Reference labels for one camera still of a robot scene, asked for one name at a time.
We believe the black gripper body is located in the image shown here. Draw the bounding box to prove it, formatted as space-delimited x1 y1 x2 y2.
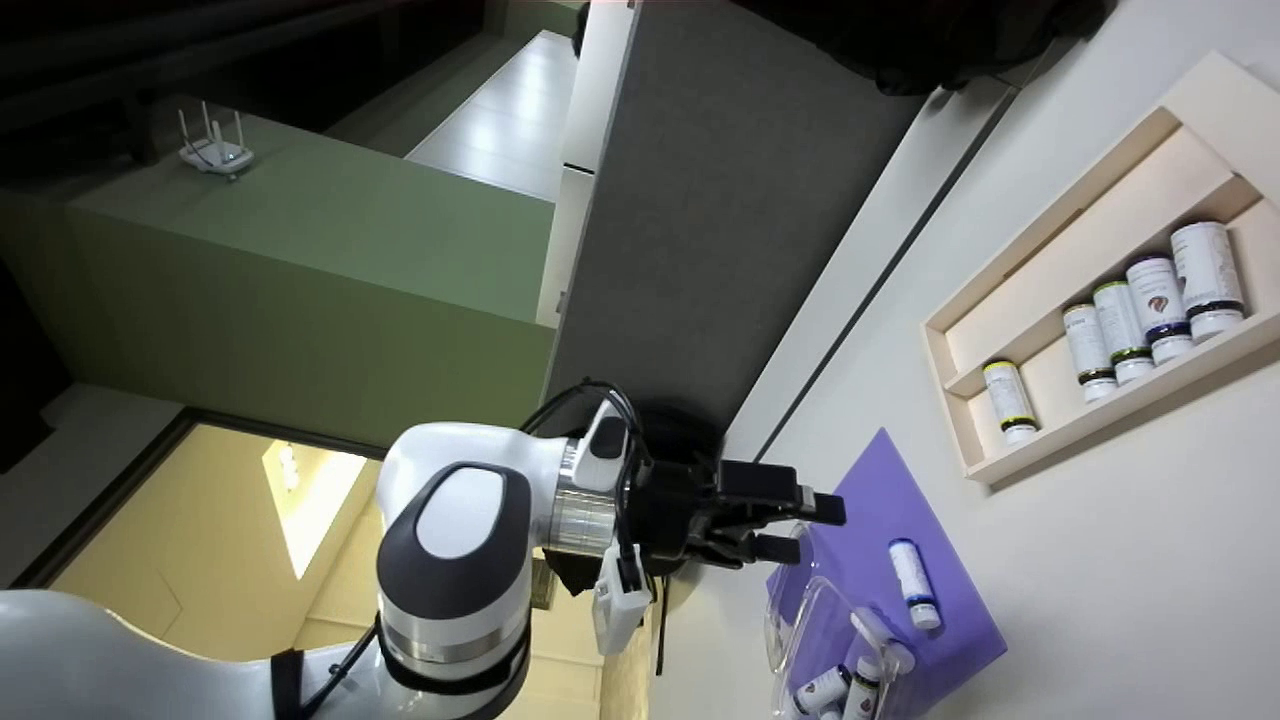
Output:
625 403 732 577

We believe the bottle with blue label bands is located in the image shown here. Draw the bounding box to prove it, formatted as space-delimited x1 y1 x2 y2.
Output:
885 538 949 635

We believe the light wooden tray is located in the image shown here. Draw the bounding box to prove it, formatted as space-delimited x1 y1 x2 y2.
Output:
917 50 1280 497

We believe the small white labelled bottle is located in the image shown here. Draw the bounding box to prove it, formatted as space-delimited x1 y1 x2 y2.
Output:
792 664 856 720
840 661 888 720

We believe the purple paper mat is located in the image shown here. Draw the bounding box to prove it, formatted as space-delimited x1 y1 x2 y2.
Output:
763 425 1014 720

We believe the bottle with yellow-green label band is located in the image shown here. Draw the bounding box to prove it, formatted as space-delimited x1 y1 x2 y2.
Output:
981 356 1046 452

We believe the grey desk partition panel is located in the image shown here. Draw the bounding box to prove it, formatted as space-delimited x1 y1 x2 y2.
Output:
545 0 935 446

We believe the bottle with yellow label band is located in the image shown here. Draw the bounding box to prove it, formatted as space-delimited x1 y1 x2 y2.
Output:
1060 301 1121 409

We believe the bottle with green label band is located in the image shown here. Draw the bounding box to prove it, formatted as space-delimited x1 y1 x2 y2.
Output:
1088 276 1160 392

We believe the bottle with purple label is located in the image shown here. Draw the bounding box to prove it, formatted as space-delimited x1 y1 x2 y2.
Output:
1124 253 1198 373

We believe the green cabinet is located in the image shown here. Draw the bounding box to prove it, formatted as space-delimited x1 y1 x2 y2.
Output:
0 112 563 452

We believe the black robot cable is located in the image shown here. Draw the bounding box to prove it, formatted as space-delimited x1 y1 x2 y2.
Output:
525 377 648 458

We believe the white wireless router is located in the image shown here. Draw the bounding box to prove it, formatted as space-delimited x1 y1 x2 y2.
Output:
173 96 261 183

